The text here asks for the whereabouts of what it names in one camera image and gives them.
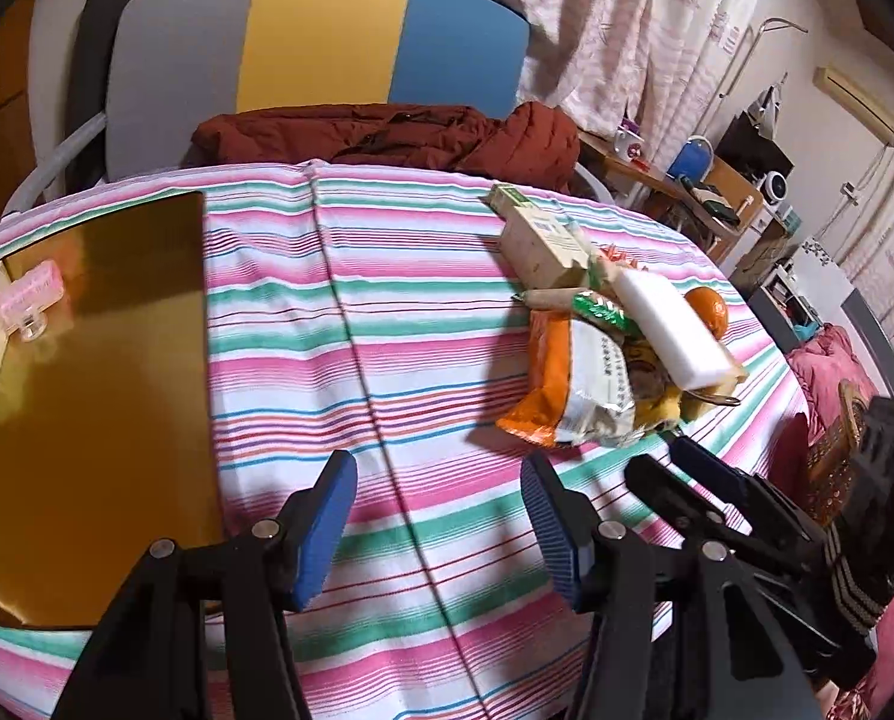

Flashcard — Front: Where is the orange white snack bag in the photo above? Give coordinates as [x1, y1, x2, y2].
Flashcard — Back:
[496, 310, 636, 449]

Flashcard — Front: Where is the orange mandarin fruit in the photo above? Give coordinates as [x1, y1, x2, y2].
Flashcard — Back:
[685, 286, 730, 341]

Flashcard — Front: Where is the dark red puffer jacket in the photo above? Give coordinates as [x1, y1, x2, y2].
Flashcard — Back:
[190, 103, 580, 192]

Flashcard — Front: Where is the wooden side desk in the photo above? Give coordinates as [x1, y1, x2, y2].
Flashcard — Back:
[580, 132, 766, 263]

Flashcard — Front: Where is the gold tin tray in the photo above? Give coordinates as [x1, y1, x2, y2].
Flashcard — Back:
[0, 192, 224, 629]

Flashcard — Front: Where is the cream tall carton box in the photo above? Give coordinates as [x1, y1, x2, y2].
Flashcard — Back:
[499, 203, 589, 289]

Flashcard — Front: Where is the green yellow medicine box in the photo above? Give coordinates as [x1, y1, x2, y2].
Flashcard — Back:
[483, 182, 545, 221]

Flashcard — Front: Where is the wall air conditioner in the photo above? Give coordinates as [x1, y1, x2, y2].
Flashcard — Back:
[813, 67, 894, 148]

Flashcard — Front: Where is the grey yellow blue chair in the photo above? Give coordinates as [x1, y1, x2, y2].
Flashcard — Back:
[8, 0, 529, 213]

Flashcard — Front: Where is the striped pink tablecloth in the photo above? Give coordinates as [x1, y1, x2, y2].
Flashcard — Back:
[0, 157, 814, 720]

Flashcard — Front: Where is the white foam block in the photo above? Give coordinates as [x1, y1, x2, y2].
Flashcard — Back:
[610, 268, 733, 390]

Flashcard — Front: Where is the orange plastic rack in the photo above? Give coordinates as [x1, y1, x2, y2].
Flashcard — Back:
[600, 245, 644, 270]

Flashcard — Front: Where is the pink curtain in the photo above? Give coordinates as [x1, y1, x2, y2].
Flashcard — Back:
[497, 0, 758, 156]

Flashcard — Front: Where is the blue kettle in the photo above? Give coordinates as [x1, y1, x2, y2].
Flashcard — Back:
[667, 135, 715, 184]

